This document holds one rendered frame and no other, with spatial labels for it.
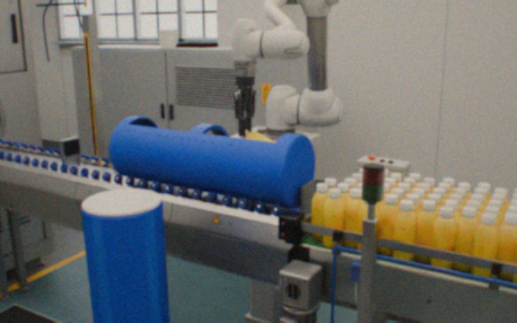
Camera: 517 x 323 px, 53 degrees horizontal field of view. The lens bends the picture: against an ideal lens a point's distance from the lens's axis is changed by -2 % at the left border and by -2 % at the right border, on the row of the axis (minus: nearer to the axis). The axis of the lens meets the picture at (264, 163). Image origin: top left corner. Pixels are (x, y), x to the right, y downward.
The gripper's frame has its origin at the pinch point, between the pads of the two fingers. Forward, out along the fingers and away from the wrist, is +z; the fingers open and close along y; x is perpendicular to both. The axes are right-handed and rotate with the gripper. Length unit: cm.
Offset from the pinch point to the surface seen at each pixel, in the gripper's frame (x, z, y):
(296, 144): 24.3, 3.3, 2.8
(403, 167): 57, 14, -24
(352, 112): -63, 42, -281
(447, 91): 20, 15, -284
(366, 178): 64, 1, 39
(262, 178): 16.4, 14.9, 13.9
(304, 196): 28.5, 22.7, 3.3
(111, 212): -17, 21, 57
